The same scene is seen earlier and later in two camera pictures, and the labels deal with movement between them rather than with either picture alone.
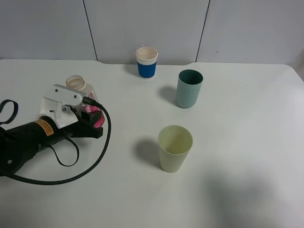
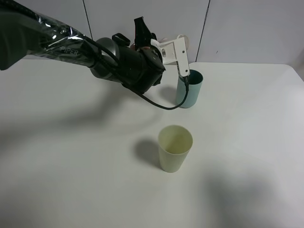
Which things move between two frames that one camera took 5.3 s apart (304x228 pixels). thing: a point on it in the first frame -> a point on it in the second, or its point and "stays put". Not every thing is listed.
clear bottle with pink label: [78, 83] -> [133, 45]
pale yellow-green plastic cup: [175, 143] stays put
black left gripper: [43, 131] -> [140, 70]
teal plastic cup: [188, 89] stays put
